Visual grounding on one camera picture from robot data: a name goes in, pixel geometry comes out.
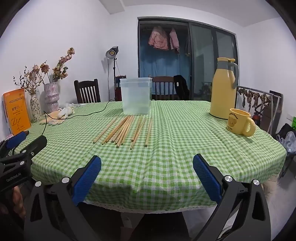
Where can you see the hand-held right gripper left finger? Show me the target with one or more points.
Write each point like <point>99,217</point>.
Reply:
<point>89,178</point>

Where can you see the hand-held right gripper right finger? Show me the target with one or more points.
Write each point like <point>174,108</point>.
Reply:
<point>208,178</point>

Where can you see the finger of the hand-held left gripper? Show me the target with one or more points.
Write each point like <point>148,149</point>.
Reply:
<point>16,139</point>
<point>37,143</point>

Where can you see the bunch of wooden chopsticks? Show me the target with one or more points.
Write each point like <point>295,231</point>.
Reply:
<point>122,129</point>

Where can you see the clear plastic container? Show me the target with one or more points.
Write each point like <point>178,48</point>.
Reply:
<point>136,99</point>

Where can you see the person's left hand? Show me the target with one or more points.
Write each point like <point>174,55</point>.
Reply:
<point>18,201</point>

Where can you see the orange book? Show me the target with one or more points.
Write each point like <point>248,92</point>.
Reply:
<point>17,111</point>

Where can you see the yellowish work glove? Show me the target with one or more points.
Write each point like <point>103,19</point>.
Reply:
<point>54,119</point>

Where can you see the small floral vase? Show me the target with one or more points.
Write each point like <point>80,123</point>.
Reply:
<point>35,109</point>

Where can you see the white work glove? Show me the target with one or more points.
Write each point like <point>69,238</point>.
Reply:
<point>66,112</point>

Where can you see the pink white ribbed vase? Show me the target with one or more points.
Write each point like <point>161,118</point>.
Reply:
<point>52,97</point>

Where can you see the white crumpled cloth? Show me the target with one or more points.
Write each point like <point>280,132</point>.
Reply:
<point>72,105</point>

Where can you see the dried twig bunch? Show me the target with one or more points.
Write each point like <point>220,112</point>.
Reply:
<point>27,87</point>

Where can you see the green checked tablecloth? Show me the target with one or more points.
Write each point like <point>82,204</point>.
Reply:
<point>161,150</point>

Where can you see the yellow bear mug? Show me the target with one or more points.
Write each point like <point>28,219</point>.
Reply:
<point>238,122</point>

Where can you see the fluffy white dog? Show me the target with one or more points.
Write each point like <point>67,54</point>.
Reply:
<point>270,187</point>

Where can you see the red and blue object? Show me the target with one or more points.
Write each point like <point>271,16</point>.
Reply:
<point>257,118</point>

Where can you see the dark wooden chair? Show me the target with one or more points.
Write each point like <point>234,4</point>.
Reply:
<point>163,80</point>
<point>86,82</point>

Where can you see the dried flower bouquet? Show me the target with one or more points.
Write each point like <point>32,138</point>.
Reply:
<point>60,62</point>

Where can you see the yellow thermos jug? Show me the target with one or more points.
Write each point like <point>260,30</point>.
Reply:
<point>223,92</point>

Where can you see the dark potted plant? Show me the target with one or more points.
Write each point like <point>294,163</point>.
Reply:
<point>205,89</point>

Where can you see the clear plastic bag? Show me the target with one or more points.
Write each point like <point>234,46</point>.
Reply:
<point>290,142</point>

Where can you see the red blue fringed decoration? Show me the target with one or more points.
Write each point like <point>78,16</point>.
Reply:
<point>118,92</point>

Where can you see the metal drying rack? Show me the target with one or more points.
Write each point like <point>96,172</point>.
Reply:
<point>274,115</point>

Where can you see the black bag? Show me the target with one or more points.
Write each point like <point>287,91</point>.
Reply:
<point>285,129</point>

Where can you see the row of brown hanging pieces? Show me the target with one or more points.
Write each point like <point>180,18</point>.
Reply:
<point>251,97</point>

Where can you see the black jacket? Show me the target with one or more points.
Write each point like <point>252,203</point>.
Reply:
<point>181,88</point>

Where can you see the green object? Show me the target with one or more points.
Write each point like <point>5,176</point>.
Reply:
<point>294,124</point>

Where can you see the dark brown panel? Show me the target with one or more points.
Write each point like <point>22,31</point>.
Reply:
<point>277,99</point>

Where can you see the studio light on stand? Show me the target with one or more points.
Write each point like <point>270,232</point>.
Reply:
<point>111,52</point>

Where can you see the sliding glass door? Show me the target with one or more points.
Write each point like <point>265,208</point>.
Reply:
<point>203,58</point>

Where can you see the blue curtain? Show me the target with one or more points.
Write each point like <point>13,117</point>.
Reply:
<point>159,62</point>

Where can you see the olive hanging cloth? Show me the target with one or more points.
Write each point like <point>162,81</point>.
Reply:
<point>187,45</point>

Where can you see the small pink jacket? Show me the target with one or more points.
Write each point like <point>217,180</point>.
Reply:
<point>174,39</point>

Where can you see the large pink jacket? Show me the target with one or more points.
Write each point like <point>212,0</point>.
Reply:
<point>158,38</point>

